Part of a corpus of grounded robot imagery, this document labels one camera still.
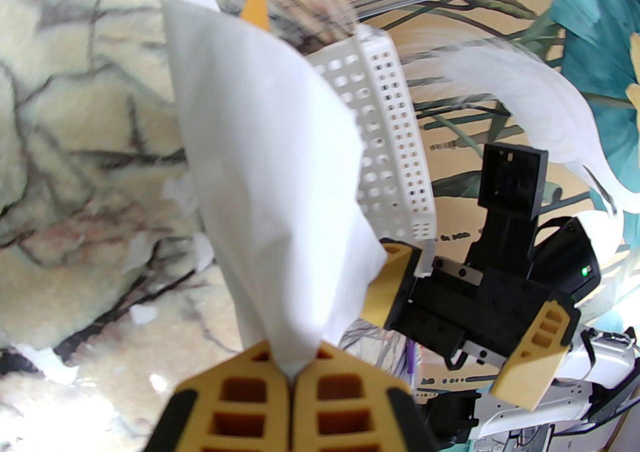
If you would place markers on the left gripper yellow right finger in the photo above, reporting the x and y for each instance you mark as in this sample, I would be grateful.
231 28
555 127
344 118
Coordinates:
350 415

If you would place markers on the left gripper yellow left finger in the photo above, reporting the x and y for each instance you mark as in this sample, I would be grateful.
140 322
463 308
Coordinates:
235 415

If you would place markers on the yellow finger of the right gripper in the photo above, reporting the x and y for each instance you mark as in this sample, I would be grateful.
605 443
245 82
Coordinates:
392 280
540 355

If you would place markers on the white paper napkin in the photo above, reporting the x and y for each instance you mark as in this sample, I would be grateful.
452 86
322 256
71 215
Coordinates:
270 164

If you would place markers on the orange plastic knife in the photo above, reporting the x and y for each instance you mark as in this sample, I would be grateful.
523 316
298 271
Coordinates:
256 7

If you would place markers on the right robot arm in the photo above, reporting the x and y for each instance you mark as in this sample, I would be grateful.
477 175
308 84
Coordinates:
590 370

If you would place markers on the white perforated plastic basket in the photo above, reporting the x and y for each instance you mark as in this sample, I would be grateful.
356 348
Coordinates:
395 139

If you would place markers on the white paper scrap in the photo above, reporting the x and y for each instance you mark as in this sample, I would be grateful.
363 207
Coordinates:
52 362

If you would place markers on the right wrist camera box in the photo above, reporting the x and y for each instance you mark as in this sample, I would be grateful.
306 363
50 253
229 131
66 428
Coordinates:
510 179

